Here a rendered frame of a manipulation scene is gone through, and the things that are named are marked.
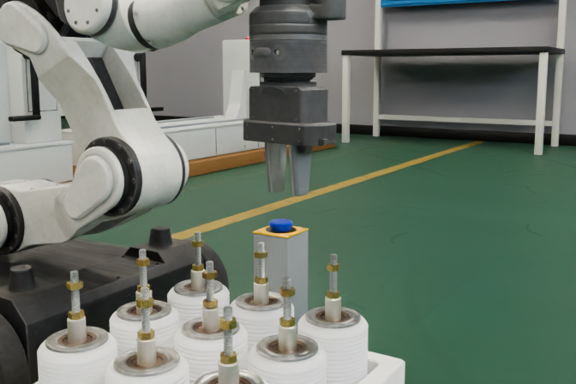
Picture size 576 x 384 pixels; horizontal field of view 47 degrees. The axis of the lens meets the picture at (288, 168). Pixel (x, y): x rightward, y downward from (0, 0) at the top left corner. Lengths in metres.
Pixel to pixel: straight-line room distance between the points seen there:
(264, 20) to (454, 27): 5.25
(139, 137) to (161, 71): 6.47
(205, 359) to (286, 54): 0.39
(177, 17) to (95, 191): 0.46
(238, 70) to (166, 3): 3.74
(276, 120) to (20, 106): 2.49
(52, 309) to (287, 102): 0.65
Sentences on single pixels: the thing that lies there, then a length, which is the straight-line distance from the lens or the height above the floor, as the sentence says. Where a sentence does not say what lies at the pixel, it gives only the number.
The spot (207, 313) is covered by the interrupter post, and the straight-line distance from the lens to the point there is 0.87.
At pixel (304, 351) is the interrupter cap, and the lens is 0.81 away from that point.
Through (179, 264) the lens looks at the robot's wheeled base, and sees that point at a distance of 1.43.
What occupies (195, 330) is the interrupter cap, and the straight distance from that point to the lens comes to 0.88.
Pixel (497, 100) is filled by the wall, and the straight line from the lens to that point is 5.83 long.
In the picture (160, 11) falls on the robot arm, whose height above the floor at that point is 0.65.
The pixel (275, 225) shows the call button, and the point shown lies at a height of 0.33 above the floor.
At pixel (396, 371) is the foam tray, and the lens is 0.96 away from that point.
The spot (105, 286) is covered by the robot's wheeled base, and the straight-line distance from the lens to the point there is 1.29.
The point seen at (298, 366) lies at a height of 0.25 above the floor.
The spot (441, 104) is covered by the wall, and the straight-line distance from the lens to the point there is 5.96.
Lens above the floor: 0.58
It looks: 8 degrees down
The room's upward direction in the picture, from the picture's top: straight up
